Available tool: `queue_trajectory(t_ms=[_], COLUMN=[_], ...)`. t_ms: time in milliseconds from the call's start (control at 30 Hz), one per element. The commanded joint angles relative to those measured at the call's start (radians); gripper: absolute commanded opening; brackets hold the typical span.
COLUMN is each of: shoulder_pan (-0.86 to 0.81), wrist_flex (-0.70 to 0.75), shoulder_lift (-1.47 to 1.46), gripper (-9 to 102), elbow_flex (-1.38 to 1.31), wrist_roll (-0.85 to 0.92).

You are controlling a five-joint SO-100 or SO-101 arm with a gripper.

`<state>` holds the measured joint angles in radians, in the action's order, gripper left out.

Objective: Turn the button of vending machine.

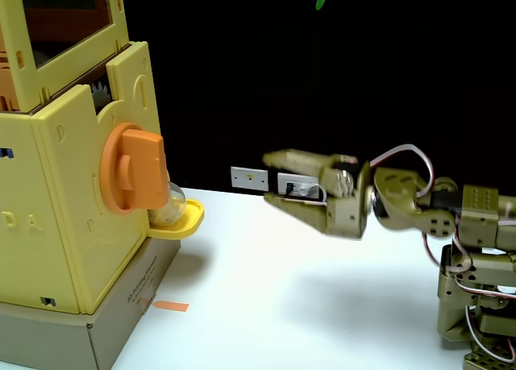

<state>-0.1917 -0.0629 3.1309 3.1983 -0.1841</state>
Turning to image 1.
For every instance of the clear capsule ball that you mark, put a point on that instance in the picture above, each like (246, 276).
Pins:
(173, 204)

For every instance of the orange vending machine knob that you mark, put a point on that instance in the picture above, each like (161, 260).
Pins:
(141, 168)

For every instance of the grey gear wheel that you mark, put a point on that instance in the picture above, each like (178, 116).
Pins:
(98, 94)

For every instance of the brown cardboard box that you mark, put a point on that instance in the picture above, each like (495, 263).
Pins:
(52, 337)

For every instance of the white wall socket plate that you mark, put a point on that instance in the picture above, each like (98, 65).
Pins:
(284, 180)

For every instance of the yellow capsule vending machine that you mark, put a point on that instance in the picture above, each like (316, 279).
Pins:
(68, 209)

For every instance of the clear tape strip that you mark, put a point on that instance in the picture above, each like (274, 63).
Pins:
(147, 303)

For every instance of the white blank wall plate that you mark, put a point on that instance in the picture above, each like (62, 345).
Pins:
(248, 179)

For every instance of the orange tape arrow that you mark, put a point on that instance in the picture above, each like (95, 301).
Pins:
(171, 306)

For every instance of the yellow dispensing tray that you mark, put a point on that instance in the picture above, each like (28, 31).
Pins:
(189, 221)

